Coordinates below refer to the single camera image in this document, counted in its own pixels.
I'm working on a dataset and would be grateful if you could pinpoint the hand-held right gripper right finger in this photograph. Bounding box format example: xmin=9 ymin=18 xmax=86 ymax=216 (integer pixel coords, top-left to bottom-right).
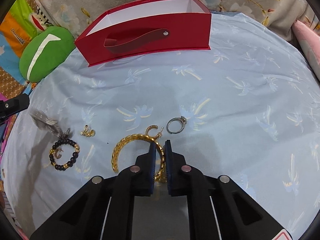
xmin=164 ymin=139 xmax=293 ymax=240

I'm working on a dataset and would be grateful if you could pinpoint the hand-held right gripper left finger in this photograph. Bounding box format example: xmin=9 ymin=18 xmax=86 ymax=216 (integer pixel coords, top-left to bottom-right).
xmin=29 ymin=144 xmax=157 ymax=240

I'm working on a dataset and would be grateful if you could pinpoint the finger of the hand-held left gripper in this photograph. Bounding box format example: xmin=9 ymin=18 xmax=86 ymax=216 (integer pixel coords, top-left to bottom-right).
xmin=0 ymin=94 xmax=30 ymax=124

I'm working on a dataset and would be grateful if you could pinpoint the silver watch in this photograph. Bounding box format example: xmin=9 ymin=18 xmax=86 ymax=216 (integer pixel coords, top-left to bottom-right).
xmin=29 ymin=110 xmax=75 ymax=139

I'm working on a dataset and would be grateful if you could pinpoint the silver ring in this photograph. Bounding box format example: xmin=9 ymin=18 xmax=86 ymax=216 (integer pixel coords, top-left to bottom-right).
xmin=166 ymin=116 xmax=188 ymax=133

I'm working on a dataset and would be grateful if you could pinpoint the gold chain bangle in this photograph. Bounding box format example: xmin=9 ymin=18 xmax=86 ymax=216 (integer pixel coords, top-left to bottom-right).
xmin=112 ymin=134 xmax=165 ymax=183

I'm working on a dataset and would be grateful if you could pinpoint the black bead bracelet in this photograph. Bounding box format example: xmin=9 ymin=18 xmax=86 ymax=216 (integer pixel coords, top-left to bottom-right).
xmin=49 ymin=138 xmax=80 ymax=171

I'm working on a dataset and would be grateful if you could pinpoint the small gold cluster earring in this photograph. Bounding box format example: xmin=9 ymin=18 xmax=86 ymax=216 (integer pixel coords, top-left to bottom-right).
xmin=80 ymin=125 xmax=96 ymax=137

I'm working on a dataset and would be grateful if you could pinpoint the red cardboard box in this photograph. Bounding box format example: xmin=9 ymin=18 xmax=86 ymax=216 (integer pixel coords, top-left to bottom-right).
xmin=74 ymin=0 xmax=212 ymax=67

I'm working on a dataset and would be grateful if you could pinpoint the green round cushion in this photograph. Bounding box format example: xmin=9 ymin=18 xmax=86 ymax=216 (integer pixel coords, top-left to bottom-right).
xmin=19 ymin=26 xmax=76 ymax=82

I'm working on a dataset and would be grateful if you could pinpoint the colourful printed blanket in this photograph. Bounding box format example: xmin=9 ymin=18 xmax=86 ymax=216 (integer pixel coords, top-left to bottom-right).
xmin=0 ymin=0 xmax=55 ymax=228

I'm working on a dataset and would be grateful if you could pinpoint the pink pillow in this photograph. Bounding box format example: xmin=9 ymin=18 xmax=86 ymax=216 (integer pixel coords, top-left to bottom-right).
xmin=291 ymin=20 xmax=320 ymax=80

